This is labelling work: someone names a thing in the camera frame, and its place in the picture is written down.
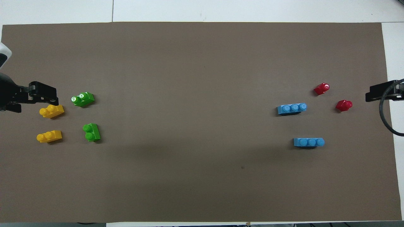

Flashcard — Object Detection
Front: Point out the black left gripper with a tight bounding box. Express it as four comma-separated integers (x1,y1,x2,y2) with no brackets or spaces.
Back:
0,73,59,114

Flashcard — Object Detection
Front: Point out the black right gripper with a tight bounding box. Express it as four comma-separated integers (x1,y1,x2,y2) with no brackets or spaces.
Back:
365,79,404,102

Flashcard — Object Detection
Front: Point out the plain green two-stud block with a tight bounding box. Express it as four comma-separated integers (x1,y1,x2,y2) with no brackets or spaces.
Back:
82,123,101,142

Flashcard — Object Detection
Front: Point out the blue three-stud block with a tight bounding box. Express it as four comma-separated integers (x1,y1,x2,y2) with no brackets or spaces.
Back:
277,102,307,116
293,137,325,148

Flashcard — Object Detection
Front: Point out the yellow two-stud block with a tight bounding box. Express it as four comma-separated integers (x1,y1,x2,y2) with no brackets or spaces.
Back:
36,130,62,143
39,104,65,119

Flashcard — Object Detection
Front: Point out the red single-stud block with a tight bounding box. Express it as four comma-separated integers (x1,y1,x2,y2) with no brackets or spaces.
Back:
313,83,330,96
335,100,353,112

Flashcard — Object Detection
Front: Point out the green block with white-marked studs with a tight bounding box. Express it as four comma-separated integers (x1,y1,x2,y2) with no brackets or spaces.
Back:
71,92,95,108

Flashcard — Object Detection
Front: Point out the brown table mat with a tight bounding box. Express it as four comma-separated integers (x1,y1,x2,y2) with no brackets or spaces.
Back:
0,22,402,223

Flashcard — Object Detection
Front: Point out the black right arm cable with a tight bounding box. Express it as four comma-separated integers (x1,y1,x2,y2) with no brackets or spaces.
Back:
379,80,404,137

